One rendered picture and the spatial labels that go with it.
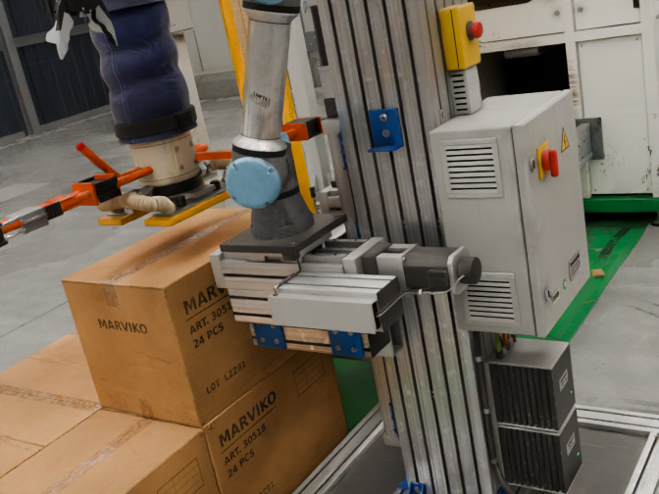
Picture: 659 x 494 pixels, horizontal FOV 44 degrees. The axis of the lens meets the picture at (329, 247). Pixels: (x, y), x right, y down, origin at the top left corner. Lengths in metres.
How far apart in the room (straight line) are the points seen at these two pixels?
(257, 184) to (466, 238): 0.47
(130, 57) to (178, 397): 0.88
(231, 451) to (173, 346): 0.37
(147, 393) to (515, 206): 1.12
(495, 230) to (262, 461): 1.03
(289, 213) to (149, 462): 0.72
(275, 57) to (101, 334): 0.99
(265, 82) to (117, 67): 0.62
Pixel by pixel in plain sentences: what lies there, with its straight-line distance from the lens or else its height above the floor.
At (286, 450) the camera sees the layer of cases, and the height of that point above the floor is 0.29.
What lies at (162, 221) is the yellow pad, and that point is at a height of 1.07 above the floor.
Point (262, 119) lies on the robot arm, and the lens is 1.69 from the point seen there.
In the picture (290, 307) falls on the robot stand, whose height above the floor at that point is 0.93.
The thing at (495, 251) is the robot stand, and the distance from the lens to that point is 1.78.
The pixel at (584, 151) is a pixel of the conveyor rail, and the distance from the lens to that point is 4.49.
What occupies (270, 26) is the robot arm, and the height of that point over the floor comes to 1.51.
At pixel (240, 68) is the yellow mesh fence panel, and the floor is 1.24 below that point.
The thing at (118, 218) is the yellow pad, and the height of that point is 1.07.
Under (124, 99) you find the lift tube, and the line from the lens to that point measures 2.21.
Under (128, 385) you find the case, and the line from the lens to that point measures 2.32.
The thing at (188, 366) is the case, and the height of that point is 0.72.
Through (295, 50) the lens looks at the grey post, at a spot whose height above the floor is 1.14.
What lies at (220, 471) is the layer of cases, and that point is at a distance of 2.27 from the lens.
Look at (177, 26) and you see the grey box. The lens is 3.70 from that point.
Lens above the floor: 1.57
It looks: 18 degrees down
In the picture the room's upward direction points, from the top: 11 degrees counter-clockwise
